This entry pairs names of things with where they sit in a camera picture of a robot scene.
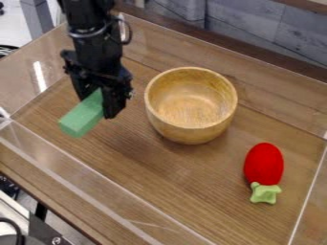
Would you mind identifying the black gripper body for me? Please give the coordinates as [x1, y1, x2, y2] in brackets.
[60, 28, 135, 97]

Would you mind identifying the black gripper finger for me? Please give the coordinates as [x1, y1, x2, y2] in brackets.
[102, 83, 134, 119]
[71, 74, 100, 100]

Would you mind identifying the green foam stick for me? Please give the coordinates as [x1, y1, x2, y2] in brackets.
[59, 89, 104, 138]

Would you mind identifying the brown wooden bowl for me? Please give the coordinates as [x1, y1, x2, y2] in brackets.
[144, 67, 238, 145]

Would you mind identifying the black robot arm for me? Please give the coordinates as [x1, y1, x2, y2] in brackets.
[58, 0, 134, 119]

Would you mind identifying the red plush strawberry toy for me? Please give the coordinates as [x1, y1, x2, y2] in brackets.
[243, 143, 283, 205]

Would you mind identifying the grey metal post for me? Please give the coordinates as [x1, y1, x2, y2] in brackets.
[19, 0, 54, 39]

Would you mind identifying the black clamp with cable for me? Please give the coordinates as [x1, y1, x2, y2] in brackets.
[0, 217, 74, 245]

